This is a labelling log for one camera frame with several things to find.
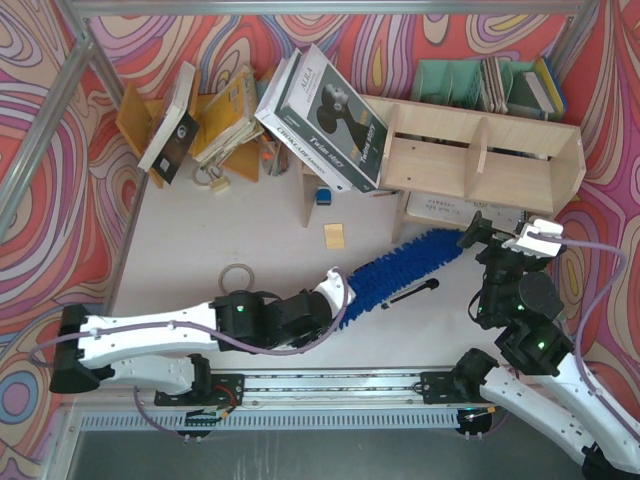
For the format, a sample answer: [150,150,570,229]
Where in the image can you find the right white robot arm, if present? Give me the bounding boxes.
[451,212,639,479]

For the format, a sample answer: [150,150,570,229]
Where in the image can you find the spiral notebook with drawings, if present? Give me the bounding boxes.
[406,192,523,231]

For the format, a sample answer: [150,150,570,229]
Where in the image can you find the black white Twins story book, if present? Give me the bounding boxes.
[275,45,388,193]

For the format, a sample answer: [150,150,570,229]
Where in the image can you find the clear tape roll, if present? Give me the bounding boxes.
[217,263,255,295]

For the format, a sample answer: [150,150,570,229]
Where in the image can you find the blue pencil sharpener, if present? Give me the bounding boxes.
[315,188,332,206]

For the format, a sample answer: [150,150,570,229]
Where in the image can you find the orange wooden book stand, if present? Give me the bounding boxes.
[116,62,263,186]

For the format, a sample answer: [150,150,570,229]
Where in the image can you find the black white paperback book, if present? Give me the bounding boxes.
[138,61,199,184]

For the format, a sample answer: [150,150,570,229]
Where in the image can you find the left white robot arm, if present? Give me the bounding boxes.
[49,269,356,397]

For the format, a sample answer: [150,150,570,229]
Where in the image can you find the white Cioklade book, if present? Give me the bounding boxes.
[255,48,352,193]

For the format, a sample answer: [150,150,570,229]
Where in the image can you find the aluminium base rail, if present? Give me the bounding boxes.
[64,367,526,406]

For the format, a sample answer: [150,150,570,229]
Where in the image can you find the blue microfiber duster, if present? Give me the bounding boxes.
[339,228,462,329]

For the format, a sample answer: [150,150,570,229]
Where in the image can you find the yellow sticky note pad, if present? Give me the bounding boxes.
[323,223,345,250]

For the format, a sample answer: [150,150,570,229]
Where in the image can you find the blue grey book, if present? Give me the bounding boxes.
[523,56,567,121]

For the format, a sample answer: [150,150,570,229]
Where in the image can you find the yellow worn book stack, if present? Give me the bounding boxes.
[191,64,263,167]

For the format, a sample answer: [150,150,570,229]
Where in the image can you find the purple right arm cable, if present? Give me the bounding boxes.
[542,238,631,431]

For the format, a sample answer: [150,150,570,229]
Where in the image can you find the pencil cup with pencils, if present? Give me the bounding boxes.
[260,140,289,177]

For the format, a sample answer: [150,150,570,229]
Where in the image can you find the green plastic desk organizer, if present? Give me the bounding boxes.
[411,57,554,121]

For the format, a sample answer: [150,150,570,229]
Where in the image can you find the light wooden bookshelf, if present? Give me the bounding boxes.
[298,94,586,244]

